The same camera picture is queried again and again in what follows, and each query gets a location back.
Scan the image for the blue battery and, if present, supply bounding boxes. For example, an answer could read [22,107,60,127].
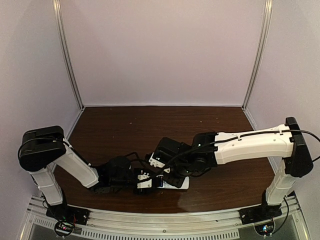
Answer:
[157,175,164,188]

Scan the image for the white remote control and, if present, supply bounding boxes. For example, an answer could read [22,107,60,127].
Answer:
[157,175,190,190]

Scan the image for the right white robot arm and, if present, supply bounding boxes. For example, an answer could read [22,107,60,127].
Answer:
[149,117,314,209]

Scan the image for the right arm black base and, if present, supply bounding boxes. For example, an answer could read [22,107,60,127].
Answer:
[238,203,282,225]

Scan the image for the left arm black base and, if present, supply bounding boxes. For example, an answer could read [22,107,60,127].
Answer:
[45,203,90,226]

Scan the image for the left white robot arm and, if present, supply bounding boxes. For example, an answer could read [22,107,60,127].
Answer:
[17,125,156,206]

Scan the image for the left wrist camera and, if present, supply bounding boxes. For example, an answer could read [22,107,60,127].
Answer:
[137,171,152,189]

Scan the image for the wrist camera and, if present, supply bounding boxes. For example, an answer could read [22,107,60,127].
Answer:
[137,171,152,189]
[148,137,191,168]

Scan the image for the left black braided cable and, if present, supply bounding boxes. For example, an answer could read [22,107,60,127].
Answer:
[123,151,156,176]

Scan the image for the black braided cable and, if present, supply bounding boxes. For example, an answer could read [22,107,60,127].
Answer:
[123,151,156,176]
[163,139,218,173]

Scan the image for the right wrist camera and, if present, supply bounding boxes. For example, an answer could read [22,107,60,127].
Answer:
[148,137,191,168]

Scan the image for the right black braided cable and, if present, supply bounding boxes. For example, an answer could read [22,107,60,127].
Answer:
[163,139,218,173]

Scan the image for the front aluminium rail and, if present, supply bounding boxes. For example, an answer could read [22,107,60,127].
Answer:
[17,196,311,240]

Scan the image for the right aluminium corner post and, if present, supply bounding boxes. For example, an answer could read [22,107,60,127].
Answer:
[242,0,273,111]

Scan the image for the aluminium corner post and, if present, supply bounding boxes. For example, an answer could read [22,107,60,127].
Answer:
[52,0,85,110]
[242,0,273,111]

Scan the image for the left aluminium corner post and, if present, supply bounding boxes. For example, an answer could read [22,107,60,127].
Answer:
[52,0,85,110]

